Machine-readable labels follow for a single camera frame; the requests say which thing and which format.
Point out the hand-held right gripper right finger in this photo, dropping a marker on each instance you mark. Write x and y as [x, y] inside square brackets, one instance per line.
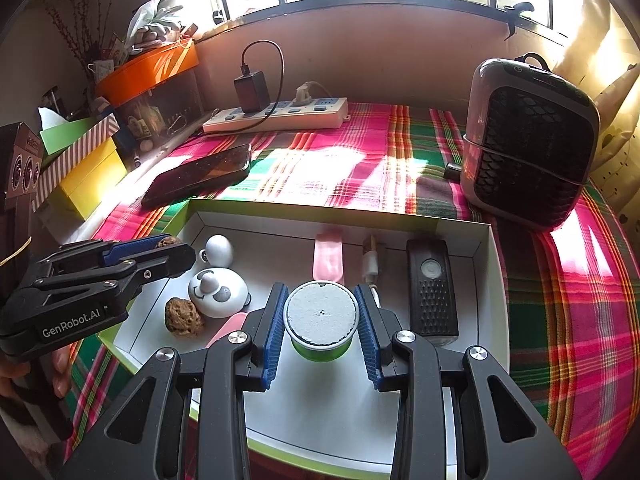
[367, 345]

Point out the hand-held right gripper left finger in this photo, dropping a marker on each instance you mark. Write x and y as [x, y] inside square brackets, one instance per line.
[274, 340]

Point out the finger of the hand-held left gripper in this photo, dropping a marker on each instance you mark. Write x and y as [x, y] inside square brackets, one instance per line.
[135, 249]
[165, 262]

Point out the brown walnut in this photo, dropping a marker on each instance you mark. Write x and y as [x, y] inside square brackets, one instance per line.
[169, 243]
[182, 316]

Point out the green jar with white lid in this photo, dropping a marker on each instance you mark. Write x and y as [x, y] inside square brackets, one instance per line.
[320, 310]

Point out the white mushroom-shaped toy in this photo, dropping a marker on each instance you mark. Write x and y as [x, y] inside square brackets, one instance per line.
[220, 249]

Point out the white panda toy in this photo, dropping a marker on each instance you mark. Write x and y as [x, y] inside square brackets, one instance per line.
[225, 295]

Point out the black rectangular electronic device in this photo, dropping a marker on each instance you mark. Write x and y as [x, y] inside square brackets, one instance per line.
[432, 305]

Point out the white shallow cardboard box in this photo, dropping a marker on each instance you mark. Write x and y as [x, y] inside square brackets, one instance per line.
[320, 410]

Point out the pink stapler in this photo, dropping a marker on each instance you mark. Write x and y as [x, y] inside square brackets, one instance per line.
[327, 257]

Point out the person's left hand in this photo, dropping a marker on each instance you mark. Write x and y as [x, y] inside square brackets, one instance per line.
[62, 370]

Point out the black smartphone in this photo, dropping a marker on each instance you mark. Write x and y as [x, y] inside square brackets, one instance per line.
[200, 175]

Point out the yellow box with striped lid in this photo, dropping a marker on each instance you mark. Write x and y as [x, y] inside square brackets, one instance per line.
[75, 160]

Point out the green paper box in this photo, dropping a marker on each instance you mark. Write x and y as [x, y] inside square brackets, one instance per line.
[65, 140]

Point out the dark clear storage cabinet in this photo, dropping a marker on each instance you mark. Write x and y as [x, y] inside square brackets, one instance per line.
[165, 105]

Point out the white tissue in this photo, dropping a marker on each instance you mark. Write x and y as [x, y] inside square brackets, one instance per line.
[50, 117]

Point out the orange box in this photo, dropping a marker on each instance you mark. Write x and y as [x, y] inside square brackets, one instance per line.
[145, 72]

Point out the white mug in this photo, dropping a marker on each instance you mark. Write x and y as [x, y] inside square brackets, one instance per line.
[102, 70]

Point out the plaid tablecloth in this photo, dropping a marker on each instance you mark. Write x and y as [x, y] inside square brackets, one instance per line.
[550, 310]

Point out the black charger adapter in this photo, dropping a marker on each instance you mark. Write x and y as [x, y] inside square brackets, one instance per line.
[252, 90]

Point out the white power strip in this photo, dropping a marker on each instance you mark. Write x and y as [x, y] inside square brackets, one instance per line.
[300, 115]

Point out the white plug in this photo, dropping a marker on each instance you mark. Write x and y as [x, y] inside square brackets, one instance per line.
[302, 95]

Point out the white plastic bag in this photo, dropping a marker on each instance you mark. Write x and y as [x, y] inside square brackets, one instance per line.
[145, 20]

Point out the dried flower branches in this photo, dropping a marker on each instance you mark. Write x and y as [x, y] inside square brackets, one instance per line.
[82, 25]

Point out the grey desktop fan heater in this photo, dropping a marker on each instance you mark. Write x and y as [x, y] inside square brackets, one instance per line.
[525, 160]

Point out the cream heart-print curtain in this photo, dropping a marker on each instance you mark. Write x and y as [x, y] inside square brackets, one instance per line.
[615, 135]

